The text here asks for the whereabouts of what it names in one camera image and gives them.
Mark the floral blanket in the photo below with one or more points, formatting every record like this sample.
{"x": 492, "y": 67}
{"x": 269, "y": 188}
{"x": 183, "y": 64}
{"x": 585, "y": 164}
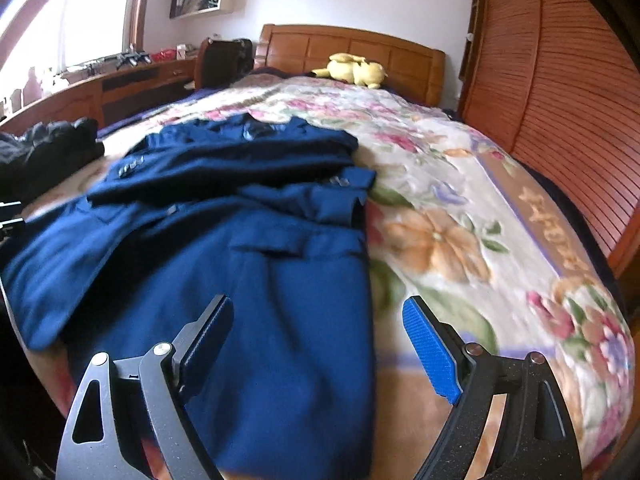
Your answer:
{"x": 450, "y": 240}

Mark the row of binders and books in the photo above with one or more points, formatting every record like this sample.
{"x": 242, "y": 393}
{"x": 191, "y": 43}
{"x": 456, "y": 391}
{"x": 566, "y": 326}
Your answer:
{"x": 192, "y": 1}

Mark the wood-framed window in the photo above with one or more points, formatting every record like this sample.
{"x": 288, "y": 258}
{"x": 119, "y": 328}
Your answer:
{"x": 85, "y": 25}

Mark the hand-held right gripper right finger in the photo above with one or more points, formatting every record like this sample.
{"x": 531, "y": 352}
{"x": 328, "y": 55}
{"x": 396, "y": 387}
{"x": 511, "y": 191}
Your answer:
{"x": 430, "y": 350}

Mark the wooden louvered wardrobe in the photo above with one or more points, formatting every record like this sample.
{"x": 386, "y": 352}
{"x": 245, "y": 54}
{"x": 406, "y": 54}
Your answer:
{"x": 550, "y": 85}

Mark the pile of dark clothes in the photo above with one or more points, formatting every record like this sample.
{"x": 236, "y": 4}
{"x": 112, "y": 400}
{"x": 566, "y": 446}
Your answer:
{"x": 45, "y": 155}

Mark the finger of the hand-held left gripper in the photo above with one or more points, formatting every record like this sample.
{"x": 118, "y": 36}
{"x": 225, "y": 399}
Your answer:
{"x": 10, "y": 225}
{"x": 9, "y": 206}

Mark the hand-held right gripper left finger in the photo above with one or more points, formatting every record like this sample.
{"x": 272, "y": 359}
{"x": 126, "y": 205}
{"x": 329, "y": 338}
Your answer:
{"x": 205, "y": 345}

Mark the red plastic basket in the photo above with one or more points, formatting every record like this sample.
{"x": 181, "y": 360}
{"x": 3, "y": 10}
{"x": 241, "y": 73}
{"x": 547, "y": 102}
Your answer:
{"x": 164, "y": 55}

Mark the blue suit jacket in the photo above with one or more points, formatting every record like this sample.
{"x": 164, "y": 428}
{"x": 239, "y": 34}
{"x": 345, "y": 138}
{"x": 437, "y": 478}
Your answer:
{"x": 280, "y": 310}

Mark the wooden desk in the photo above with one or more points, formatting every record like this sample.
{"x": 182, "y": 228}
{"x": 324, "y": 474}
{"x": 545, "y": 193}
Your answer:
{"x": 125, "y": 85}

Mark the yellow plush toy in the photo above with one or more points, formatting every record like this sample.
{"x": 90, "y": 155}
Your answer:
{"x": 357, "y": 71}

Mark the white carton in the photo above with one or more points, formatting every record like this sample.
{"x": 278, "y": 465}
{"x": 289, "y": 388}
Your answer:
{"x": 181, "y": 52}

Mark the wooden bed headboard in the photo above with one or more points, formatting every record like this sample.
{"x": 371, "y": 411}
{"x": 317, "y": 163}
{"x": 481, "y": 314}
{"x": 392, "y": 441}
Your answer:
{"x": 300, "y": 50}

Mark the black device on stand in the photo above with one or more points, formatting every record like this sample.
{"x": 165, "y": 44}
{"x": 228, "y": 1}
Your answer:
{"x": 132, "y": 56}

